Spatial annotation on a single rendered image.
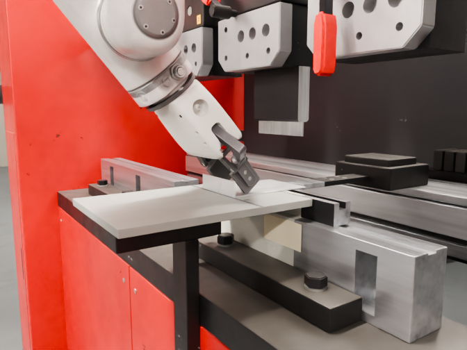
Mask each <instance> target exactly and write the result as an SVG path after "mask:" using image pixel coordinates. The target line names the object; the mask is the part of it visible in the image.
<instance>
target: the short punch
mask: <svg viewBox="0 0 467 350"><path fill-rule="evenodd" d="M309 81H310V67H305V66H296V67H285V68H279V69H268V70H262V71H256V72H254V119H255V120H256V121H259V133H266V134H275V135H294V136H304V122H307V121H308V120H309Z"/></svg>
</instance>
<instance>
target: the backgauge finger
mask: <svg viewBox="0 0 467 350"><path fill-rule="evenodd" d="M416 160H417V158H416V157H410V156H397V155H389V154H382V153H361V154H352V155H346V156H345V160H342V161H337V162H336V171H335V176H328V177H322V178H310V179H304V180H298V181H289V182H288V183H291V184H295V185H301V186H304V187H306V188H303V190H306V189H311V188H321V187H327V186H332V185H341V184H347V183H348V184H353V185H360V186H364V187H368V188H375V189H379V190H386V191H392V190H400V189H405V188H412V187H417V186H421V185H427V184H428V176H429V165H428V164H425V163H419V162H416Z"/></svg>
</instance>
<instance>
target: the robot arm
mask: <svg viewBox="0 0 467 350"><path fill-rule="evenodd" d="M53 2H54V3H55V4H56V5H57V6H58V8H59V9H60V10H61V11H62V13H63V14H64V15H65V16H66V18H68V20H69V21H70V22H71V24H72V25H73V26H74V27H75V29H76V30H77V31H78V32H79V33H80V34H81V36H82V37H83V39H84V40H85V41H86V42H87V43H88V44H89V45H90V47H91V48H92V49H93V51H94V52H95V53H96V54H97V55H98V56H99V58H100V59H101V60H102V61H103V63H104V64H105V65H106V66H107V68H109V70H110V71H111V72H112V74H113V75H114V76H115V77H116V79H117V80H118V81H119V82H120V83H121V84H122V86H123V87H124V88H125V90H126V91H127V92H128V93H129V94H130V95H131V97H132V98H133V99H134V101H135V102H136V103H137V104H138V105H139V106H140V107H145V108H146V109H147V111H148V112H155V113H156V115H157V116H158V118H159V119H160V120H161V122H162V123H163V125H164V126H165V128H166V129H167V130H168V131H169V133H170V134H171V136H172V137H173V138H174V139H175V140H176V142H177V143H178V144H179V145H180V147H181V148H182V149H183V150H184V151H185V152H187V153H189V154H190V155H194V156H196V157H197V159H198V161H199V162H200V164H201V165H202V166H203V167H206V171H207V172H208V173H209V174H210V175H211V176H215V177H218V178H224V179H227V180H230V179H231V178H232V179H233V180H234V181H235V182H236V184H237V185H238V187H239V188H240V189H241V190H242V192H243V193H245V194H248V193H249V192H250V191H251V190H252V188H253V187H254V186H255V185H256V184H257V183H258V182H259V181H260V177H259V175H258V174H257V173H256V171H255V170H254V168H253V167H252V166H251V165H250V163H249V162H248V158H247V156H246V150H247V148H246V146H245V145H244V144H242V143H241V142H239V141H238V140H239V139H241V137H242V134H241V132H240V130H239V129H238V127H237V126H236V125H235V124H234V122H233V121H232V120H231V118H230V117H229V116H228V114H227V113H226V112H225V111H224V109H223V108H222V106H221V105H220V104H219V103H218V102H217V101H216V100H215V98H214V97H213V96H212V95H211V93H210V92H209V91H208V90H207V89H206V88H205V87H204V86H203V85H202V84H201V83H200V82H199V81H198V80H195V75H194V74H193V72H192V65H191V64H190V62H189V60H188V59H187V58H186V56H185V55H184V53H183V52H182V50H181V49H180V48H179V46H178V44H177V42H178V41H179V38H180V37H181V34H182V31H183V26H184V20H185V0H53ZM223 145H224V146H225V147H226V148H225V149H224V150H223V151H222V153H221V151H220V149H221V147H222V146H223ZM230 151H232V155H233V156H232V157H231V162H230V161H229V160H228V159H227V158H226V157H225V156H226V155H227V154H228V153H229V152H230Z"/></svg>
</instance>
